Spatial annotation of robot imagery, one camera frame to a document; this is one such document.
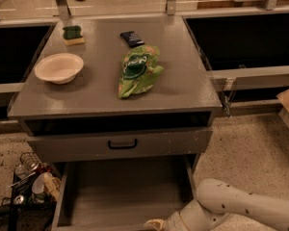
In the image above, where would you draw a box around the white paper bowl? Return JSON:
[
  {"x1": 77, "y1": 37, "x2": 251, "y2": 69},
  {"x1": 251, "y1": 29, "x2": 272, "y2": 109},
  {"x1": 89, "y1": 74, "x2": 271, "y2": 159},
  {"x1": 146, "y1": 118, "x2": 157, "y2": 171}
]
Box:
[{"x1": 35, "y1": 53, "x2": 84, "y2": 85}]

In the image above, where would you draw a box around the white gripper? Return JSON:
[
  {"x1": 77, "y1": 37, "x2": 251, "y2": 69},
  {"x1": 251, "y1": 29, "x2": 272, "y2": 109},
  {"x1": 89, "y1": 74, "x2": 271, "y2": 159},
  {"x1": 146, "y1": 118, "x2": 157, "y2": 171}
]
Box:
[{"x1": 144, "y1": 212, "x2": 189, "y2": 231}]

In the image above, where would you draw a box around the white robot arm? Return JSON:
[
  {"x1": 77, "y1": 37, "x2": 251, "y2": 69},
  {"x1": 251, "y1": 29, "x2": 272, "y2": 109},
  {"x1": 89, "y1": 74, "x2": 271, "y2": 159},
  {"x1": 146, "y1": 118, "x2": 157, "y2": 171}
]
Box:
[{"x1": 144, "y1": 178, "x2": 289, "y2": 231}]

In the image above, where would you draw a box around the green chip bag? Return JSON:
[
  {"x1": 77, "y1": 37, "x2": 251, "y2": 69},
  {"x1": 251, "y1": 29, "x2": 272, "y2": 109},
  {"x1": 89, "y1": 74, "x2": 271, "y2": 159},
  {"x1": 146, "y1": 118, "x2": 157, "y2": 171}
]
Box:
[{"x1": 118, "y1": 44, "x2": 164, "y2": 99}]

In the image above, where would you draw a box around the grey top drawer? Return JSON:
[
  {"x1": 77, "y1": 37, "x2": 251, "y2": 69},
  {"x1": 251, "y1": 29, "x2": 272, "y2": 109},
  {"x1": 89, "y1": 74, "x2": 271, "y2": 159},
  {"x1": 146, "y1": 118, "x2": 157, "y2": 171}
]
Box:
[{"x1": 27, "y1": 127, "x2": 213, "y2": 163}]

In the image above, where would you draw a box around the black wire dish rack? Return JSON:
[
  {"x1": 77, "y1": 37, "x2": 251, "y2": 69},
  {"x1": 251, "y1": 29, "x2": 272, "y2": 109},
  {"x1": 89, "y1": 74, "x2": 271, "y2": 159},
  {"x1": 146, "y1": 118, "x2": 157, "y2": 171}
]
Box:
[{"x1": 8, "y1": 152, "x2": 61, "y2": 231}]

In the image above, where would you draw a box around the white cup in rack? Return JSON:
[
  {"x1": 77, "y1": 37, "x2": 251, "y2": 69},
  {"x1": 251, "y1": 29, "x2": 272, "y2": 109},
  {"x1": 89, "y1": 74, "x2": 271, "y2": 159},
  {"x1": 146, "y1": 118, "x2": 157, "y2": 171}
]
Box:
[{"x1": 32, "y1": 173, "x2": 45, "y2": 194}]

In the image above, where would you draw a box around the grey drawer cabinet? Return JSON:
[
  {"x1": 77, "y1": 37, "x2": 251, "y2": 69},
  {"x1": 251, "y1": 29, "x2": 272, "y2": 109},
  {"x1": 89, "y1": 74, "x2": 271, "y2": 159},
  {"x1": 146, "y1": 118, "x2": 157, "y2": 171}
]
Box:
[{"x1": 6, "y1": 14, "x2": 223, "y2": 166}]

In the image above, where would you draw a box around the dark blue snack packet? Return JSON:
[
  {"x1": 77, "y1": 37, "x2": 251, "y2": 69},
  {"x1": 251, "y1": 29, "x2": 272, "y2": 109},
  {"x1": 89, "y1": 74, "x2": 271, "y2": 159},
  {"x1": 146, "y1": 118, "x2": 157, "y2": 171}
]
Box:
[{"x1": 120, "y1": 31, "x2": 145, "y2": 48}]

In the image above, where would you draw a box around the grey drawer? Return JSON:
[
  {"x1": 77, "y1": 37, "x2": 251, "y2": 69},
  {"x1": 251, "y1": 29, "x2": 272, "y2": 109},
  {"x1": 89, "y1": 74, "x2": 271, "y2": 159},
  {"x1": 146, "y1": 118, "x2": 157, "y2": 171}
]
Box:
[
  {"x1": 27, "y1": 127, "x2": 213, "y2": 163},
  {"x1": 51, "y1": 156, "x2": 195, "y2": 231}
]

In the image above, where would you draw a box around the green yellow sponge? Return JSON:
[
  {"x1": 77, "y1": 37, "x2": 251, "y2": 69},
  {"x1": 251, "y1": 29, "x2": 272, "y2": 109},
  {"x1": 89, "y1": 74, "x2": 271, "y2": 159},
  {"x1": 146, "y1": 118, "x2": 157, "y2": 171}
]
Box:
[{"x1": 63, "y1": 25, "x2": 85, "y2": 45}]

